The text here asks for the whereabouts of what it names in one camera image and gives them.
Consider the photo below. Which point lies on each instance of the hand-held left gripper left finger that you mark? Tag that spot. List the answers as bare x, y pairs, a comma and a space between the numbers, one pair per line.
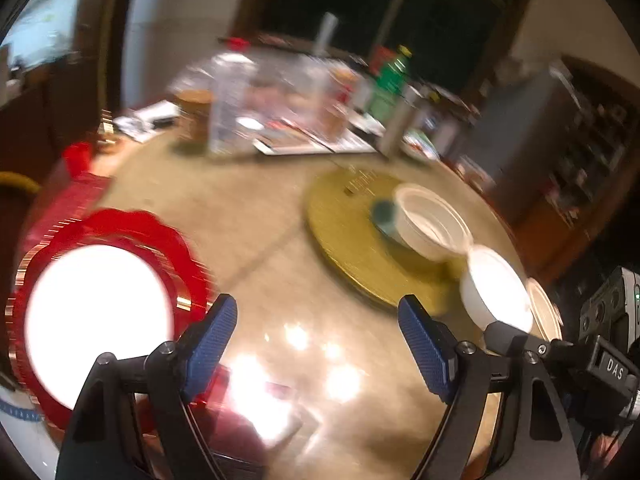
210, 345

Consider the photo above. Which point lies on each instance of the large white bowl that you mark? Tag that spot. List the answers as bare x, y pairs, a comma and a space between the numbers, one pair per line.
100, 320

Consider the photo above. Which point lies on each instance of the small white bowl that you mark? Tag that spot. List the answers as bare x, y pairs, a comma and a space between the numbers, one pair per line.
495, 285

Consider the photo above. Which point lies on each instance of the red plastic container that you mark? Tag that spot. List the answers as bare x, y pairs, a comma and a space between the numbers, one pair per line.
80, 157

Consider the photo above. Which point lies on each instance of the amber jar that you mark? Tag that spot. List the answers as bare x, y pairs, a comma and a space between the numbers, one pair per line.
195, 117

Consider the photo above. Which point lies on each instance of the green plastic bottle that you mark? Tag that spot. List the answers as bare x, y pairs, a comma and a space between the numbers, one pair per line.
390, 80

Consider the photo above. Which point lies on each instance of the red packet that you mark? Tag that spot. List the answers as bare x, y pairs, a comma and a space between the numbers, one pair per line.
235, 430

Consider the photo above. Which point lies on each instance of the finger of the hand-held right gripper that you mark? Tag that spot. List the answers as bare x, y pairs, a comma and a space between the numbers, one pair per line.
510, 335

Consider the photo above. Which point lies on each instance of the large framed mirror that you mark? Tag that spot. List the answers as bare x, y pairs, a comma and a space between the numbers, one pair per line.
40, 20

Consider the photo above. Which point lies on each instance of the gold round mat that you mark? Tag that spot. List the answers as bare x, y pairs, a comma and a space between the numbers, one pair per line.
345, 230

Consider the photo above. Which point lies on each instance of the plate of food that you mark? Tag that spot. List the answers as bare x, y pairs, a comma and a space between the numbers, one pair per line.
422, 146

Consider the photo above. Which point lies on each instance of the tall jar red label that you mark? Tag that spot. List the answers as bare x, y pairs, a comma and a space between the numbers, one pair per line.
340, 105

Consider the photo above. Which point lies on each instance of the grey refrigerator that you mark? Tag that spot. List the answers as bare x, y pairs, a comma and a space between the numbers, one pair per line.
520, 130

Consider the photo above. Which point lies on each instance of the beige ribbed plastic bowl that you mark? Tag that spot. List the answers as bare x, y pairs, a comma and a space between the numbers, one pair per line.
547, 310
430, 220

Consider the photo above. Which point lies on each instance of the clear plastic roll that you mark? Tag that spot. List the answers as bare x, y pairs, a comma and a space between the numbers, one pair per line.
327, 35

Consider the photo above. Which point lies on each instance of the white tray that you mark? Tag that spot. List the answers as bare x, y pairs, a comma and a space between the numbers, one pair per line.
310, 145

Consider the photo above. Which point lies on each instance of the steel thermos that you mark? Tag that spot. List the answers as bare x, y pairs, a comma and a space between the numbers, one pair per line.
400, 125

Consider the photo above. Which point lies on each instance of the brass rod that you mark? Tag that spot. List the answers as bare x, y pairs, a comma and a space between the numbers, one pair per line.
106, 130

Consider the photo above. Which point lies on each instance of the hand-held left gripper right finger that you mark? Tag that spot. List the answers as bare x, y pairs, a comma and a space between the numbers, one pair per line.
425, 350

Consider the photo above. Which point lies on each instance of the wooden shelf cabinet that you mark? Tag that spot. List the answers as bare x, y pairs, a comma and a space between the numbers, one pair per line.
590, 160

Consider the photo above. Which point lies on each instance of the red plate white sticker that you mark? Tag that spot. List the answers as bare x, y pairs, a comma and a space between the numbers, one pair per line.
165, 240

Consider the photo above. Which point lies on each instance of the dark window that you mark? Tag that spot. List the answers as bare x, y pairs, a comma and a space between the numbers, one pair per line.
450, 20

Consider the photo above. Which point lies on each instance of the white papers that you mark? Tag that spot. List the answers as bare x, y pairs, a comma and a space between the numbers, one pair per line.
145, 120

